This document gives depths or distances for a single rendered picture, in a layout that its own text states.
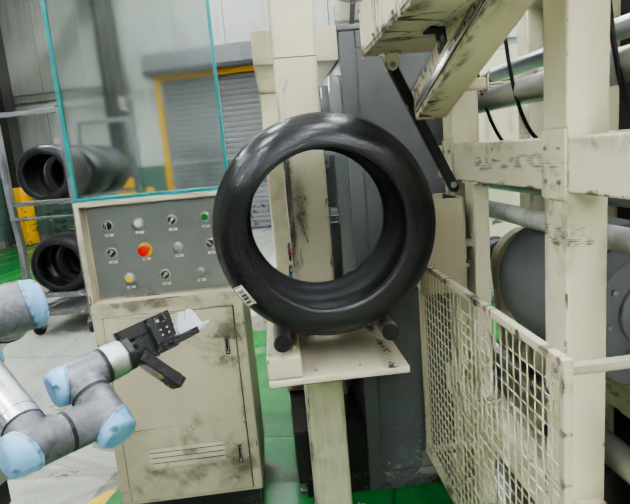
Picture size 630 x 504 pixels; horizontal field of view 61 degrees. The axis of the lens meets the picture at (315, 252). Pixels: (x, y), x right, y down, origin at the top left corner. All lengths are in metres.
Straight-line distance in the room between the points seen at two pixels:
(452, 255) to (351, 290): 0.34
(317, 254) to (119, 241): 0.77
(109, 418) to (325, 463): 1.04
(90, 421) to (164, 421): 1.14
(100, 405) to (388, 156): 0.83
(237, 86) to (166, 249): 8.94
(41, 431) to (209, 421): 1.20
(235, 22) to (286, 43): 9.37
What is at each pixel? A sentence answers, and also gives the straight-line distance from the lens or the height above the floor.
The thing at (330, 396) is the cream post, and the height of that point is 0.57.
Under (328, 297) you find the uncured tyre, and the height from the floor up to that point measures 0.94.
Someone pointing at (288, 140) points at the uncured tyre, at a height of 1.40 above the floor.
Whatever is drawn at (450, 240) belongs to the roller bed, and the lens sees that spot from 1.71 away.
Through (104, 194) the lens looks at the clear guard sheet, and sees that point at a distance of 2.05.
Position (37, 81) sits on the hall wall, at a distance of 12.86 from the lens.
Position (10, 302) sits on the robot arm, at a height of 1.11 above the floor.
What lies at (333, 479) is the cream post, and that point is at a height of 0.26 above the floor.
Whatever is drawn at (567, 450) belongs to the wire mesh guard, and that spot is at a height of 0.84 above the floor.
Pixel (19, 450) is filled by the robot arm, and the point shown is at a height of 0.94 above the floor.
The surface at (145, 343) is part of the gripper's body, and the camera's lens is 1.22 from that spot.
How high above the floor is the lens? 1.37
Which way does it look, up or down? 10 degrees down
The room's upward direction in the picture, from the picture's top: 5 degrees counter-clockwise
